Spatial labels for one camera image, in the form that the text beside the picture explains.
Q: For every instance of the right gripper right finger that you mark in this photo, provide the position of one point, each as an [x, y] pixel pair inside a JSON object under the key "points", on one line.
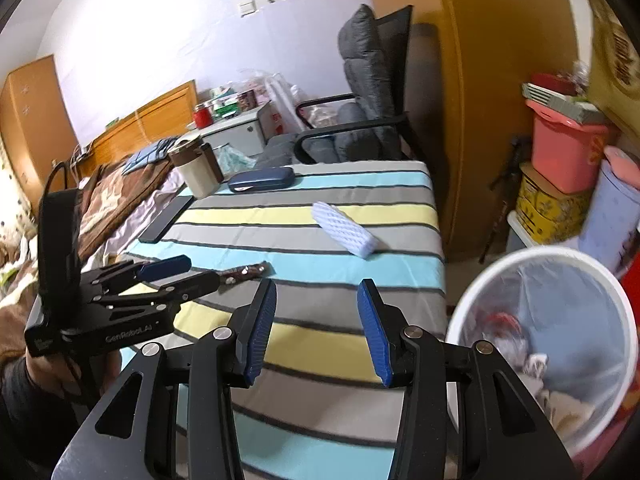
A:
{"points": [[382, 326]]}

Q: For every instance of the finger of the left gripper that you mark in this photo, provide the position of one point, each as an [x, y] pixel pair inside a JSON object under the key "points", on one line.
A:
{"points": [[161, 269], [192, 287]]}

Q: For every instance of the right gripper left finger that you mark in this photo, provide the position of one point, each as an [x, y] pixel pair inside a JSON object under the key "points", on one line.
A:
{"points": [[252, 327]]}

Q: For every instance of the brown snack wrapper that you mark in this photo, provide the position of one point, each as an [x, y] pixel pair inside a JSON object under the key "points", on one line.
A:
{"points": [[240, 274]]}

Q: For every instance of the white round trash bin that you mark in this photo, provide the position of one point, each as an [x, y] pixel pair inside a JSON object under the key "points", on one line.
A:
{"points": [[572, 309]]}

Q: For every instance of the person left hand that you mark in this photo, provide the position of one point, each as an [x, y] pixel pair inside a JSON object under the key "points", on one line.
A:
{"points": [[54, 375]]}

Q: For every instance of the black smartphone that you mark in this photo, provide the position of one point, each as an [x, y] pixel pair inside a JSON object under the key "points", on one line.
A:
{"points": [[166, 219]]}

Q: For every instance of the beige brown kettle jug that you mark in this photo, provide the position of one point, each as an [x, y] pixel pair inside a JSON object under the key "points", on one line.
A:
{"points": [[197, 163]]}

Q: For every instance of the brown blanket on bed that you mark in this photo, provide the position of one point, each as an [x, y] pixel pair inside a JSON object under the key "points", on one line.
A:
{"points": [[116, 208]]}

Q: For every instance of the striped tablecloth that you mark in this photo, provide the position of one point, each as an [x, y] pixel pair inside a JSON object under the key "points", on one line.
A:
{"points": [[317, 410]]}

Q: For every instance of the folded blue cloth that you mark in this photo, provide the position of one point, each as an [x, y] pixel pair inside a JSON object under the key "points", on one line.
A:
{"points": [[151, 154]]}

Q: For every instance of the dark blue glasses case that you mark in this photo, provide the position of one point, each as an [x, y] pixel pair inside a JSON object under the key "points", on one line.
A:
{"points": [[262, 180]]}

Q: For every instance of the white bedside cabinet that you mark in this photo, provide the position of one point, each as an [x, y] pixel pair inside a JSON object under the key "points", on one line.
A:
{"points": [[247, 132]]}

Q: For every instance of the wooden bed headboard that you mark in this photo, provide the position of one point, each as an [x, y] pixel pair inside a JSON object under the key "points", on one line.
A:
{"points": [[167, 115]]}

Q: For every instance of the red jar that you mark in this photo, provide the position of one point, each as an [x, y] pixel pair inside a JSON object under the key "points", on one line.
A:
{"points": [[202, 117]]}

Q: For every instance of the wooden door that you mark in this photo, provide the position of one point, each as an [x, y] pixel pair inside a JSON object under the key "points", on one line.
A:
{"points": [[35, 127]]}

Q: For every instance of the yellow patterned box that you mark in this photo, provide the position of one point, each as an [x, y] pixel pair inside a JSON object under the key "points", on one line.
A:
{"points": [[548, 215]]}

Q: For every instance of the grey cushioned office chair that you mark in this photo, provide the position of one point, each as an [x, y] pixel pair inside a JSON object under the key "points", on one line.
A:
{"points": [[372, 123]]}

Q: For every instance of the pink plastic bucket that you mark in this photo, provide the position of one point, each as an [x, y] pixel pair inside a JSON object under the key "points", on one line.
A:
{"points": [[567, 153]]}

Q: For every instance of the lavender bin pink lid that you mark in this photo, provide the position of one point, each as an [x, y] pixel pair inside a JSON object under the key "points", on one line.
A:
{"points": [[610, 231]]}

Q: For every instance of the striped gift box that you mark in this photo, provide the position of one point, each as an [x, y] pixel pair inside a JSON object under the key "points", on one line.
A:
{"points": [[582, 112]]}

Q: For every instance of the wooden wardrobe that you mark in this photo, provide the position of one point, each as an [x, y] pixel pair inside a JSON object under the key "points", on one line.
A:
{"points": [[467, 61]]}

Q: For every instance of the gold paper gift bag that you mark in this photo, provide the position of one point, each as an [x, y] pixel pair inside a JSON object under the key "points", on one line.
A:
{"points": [[614, 69]]}

